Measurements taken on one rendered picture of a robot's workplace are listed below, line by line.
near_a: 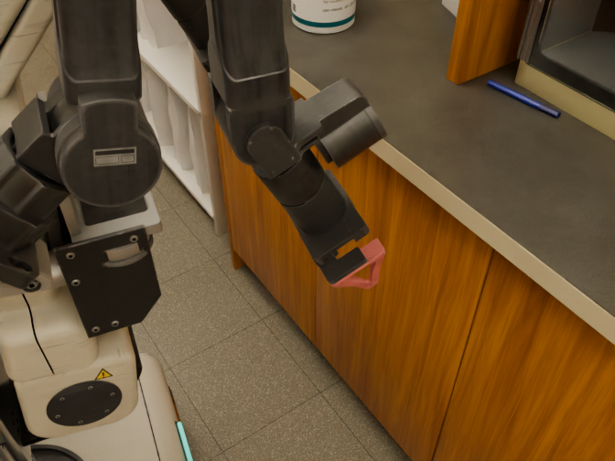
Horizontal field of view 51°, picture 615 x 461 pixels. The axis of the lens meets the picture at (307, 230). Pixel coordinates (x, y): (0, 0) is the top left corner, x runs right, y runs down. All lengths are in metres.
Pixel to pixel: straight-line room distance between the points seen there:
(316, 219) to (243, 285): 1.41
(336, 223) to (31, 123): 0.31
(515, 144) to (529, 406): 0.42
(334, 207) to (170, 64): 1.54
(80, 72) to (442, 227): 0.70
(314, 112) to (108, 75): 0.20
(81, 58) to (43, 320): 0.47
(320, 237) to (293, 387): 1.18
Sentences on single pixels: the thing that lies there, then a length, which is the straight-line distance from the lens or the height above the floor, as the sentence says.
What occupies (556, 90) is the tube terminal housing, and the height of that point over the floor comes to 0.97.
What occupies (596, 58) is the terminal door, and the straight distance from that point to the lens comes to 1.09.
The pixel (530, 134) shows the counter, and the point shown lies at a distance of 1.10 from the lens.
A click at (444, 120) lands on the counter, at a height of 0.94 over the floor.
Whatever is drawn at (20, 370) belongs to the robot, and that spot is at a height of 0.84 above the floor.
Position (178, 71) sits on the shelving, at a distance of 2.11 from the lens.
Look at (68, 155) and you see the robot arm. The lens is 0.51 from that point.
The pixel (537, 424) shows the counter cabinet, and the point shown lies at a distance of 1.14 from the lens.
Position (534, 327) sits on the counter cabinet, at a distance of 1.01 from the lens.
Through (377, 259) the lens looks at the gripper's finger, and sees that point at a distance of 0.67.
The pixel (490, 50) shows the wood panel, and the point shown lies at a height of 0.99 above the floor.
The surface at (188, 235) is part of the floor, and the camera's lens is 2.23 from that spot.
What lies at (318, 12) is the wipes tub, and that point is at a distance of 1.30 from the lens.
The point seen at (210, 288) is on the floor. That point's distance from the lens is 2.05.
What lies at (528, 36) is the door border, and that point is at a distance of 1.16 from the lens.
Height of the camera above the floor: 1.55
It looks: 44 degrees down
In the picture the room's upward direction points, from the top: straight up
